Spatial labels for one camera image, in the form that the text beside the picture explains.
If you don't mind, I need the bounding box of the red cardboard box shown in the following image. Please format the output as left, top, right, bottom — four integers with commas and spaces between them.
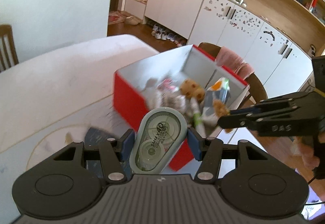
113, 46, 249, 174

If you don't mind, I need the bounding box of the green correction tape dispenser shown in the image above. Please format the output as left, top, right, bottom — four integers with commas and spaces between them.
129, 107, 187, 174

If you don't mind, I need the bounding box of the orange dog squishy toy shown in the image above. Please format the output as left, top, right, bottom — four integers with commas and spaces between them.
179, 79, 206, 103

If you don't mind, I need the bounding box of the cotton swab pack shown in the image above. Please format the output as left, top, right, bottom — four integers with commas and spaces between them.
146, 87, 187, 114

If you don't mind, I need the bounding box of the red white small wrapper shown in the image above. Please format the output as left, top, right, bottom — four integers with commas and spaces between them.
158, 78, 179, 92

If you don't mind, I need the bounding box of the cartoon face plush keychain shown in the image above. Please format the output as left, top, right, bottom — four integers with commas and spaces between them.
213, 100, 230, 127

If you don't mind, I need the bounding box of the person's right hand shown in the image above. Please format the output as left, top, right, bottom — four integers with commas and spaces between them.
291, 137, 320, 170

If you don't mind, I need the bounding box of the wooden chair with towel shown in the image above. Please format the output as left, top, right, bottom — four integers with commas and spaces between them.
198, 42, 268, 108

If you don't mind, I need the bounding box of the pink towel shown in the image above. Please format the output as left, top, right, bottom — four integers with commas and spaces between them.
215, 47, 254, 80

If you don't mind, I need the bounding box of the red doormat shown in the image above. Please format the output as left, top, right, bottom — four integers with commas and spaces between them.
108, 11, 126, 25

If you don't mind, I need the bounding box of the white wall cabinet unit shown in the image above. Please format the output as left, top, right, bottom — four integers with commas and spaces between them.
125, 0, 324, 97

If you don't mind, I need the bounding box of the wooden chair at wall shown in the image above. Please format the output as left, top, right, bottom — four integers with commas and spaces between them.
0, 24, 19, 72

